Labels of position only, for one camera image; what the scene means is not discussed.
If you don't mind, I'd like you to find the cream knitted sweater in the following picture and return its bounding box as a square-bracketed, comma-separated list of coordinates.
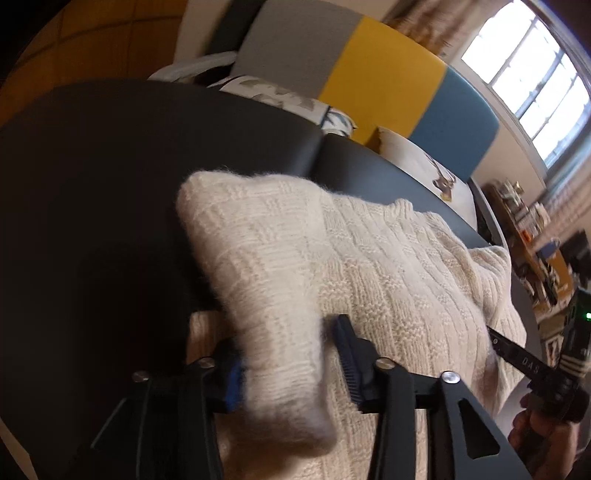
[176, 171, 527, 479]

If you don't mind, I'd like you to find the person's right hand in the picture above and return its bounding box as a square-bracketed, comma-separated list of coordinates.
[508, 393, 590, 480]

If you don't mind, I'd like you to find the wooden side desk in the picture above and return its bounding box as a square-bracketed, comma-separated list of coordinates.
[483, 184, 575, 324]

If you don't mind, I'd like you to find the right floral curtain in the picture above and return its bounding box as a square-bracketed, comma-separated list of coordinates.
[535, 155, 590, 248]

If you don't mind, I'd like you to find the floral curtain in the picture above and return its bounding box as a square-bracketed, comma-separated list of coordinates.
[384, 0, 508, 61]
[535, 155, 590, 248]

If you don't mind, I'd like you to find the white deer print pillow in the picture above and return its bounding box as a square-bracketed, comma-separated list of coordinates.
[378, 127, 477, 230]

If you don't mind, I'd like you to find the geometric pattern pillow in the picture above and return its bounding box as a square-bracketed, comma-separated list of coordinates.
[211, 75, 356, 138]

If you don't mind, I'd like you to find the grey yellow blue sofa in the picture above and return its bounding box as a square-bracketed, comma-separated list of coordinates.
[147, 0, 509, 250]

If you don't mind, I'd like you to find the left floral curtain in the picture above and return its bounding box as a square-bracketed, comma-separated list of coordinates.
[384, 0, 508, 61]

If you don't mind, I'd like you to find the window with white frame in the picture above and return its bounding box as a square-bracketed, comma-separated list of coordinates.
[461, 1, 590, 168]

